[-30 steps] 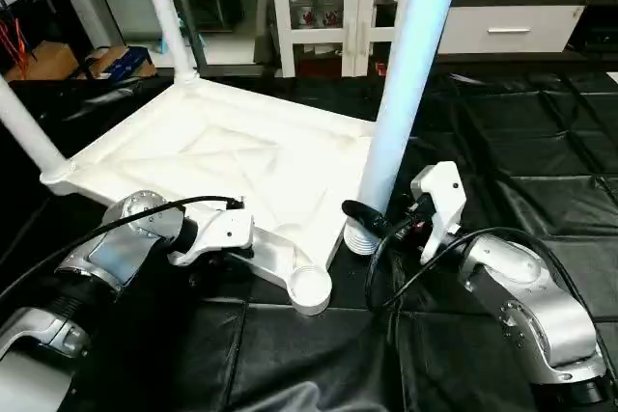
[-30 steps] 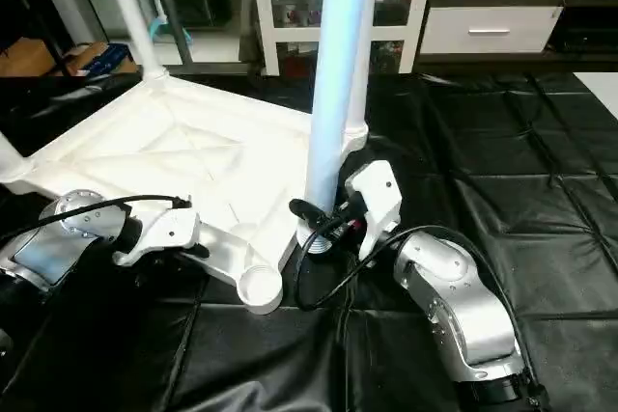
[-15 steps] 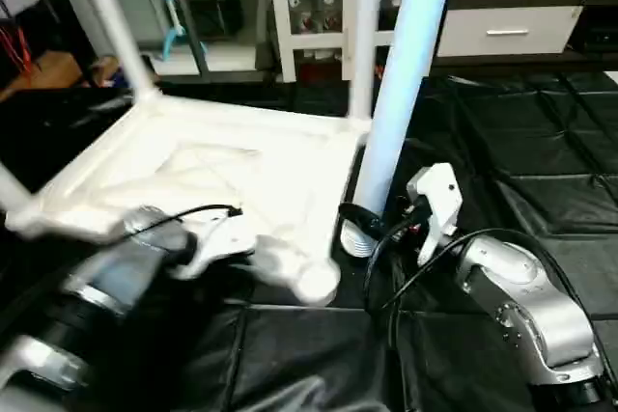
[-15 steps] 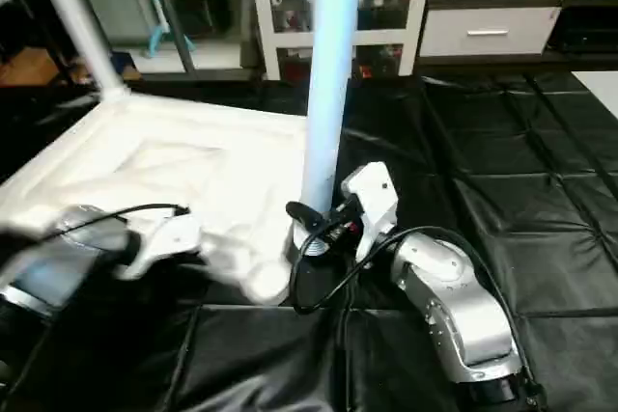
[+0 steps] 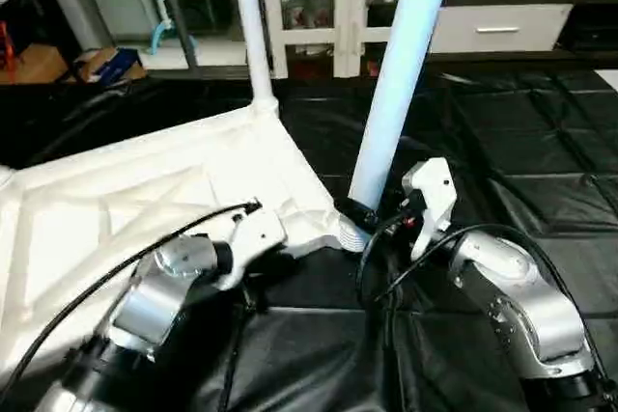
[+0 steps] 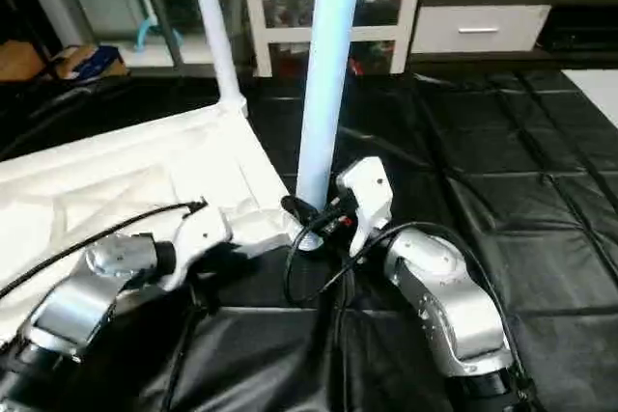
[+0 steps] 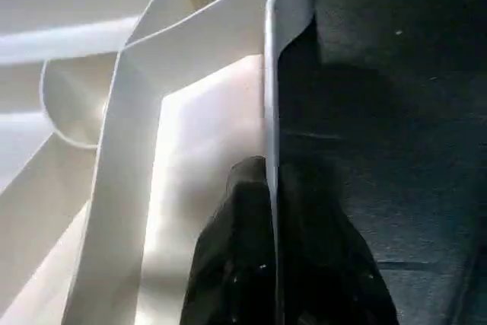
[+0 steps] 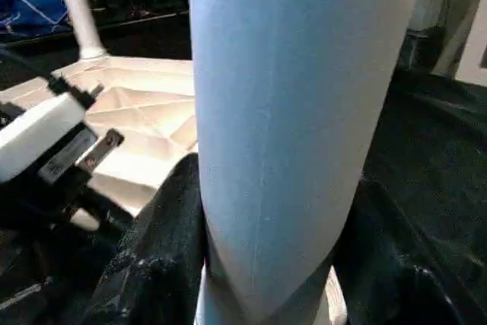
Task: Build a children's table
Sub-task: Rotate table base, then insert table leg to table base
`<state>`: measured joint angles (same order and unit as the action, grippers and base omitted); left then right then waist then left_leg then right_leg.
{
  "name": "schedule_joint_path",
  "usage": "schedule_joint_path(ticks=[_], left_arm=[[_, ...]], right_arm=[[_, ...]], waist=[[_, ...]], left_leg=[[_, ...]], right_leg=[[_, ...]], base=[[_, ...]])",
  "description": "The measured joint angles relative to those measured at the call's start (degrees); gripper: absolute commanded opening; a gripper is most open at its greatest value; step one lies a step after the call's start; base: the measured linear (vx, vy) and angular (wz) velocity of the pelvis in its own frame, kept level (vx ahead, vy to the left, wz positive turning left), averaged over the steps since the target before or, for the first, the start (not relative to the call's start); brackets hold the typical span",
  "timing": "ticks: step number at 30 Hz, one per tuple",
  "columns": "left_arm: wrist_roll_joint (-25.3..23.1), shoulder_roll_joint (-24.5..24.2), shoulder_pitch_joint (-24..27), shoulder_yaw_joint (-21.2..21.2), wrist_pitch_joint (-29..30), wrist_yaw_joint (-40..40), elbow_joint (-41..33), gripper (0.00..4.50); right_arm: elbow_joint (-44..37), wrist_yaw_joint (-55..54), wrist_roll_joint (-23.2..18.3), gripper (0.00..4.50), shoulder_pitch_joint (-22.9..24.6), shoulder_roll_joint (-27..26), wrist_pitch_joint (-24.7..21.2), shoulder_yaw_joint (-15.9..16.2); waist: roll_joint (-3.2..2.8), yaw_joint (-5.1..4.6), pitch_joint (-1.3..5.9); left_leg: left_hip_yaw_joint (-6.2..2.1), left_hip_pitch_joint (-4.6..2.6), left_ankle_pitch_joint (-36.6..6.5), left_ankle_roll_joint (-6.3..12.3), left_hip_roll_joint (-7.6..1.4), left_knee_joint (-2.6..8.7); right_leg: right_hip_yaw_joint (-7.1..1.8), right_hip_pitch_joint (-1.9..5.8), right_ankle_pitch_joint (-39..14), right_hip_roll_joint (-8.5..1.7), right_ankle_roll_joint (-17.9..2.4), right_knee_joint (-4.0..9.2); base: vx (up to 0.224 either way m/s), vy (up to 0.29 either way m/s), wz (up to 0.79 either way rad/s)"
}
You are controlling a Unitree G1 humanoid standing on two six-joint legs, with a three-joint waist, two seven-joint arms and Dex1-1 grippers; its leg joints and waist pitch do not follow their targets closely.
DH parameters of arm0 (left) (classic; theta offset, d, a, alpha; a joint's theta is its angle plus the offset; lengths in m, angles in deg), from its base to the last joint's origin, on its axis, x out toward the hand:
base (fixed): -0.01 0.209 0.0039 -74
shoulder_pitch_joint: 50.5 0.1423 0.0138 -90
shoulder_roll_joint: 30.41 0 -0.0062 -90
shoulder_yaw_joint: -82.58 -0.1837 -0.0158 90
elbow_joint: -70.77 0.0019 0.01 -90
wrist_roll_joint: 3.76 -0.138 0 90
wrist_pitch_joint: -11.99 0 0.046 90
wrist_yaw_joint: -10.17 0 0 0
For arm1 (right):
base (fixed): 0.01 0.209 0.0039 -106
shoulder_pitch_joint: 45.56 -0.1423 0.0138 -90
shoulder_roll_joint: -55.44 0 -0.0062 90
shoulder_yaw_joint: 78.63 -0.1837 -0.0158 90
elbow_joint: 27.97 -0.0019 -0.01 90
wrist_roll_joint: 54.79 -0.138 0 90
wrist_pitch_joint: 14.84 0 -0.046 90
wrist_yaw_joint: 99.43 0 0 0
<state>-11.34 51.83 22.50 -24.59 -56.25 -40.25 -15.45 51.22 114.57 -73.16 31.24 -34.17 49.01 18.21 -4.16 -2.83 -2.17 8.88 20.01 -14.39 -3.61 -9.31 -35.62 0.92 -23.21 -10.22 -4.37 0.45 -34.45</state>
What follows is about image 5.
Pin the white plastic table top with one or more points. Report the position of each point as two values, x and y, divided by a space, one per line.
97 200

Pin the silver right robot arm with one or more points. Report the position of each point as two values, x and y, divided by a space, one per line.
521 296

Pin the black work mat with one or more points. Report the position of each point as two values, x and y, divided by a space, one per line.
502 142

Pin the white glass-door cabinet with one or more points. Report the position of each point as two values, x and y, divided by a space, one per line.
350 7

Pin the white drawer unit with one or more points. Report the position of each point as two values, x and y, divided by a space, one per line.
497 31

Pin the white flat board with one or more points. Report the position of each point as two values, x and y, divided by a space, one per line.
611 81

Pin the blue plastic bag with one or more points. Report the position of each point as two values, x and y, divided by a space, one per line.
116 65

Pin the light blue hooked pole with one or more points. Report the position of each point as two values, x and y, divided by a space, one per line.
162 31

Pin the brown cardboard box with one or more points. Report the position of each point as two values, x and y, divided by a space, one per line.
34 65

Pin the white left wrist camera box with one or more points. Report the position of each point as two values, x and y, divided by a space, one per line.
256 238

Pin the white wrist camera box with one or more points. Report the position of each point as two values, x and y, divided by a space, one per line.
256 238
433 185

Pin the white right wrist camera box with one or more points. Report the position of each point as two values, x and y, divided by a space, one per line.
433 185

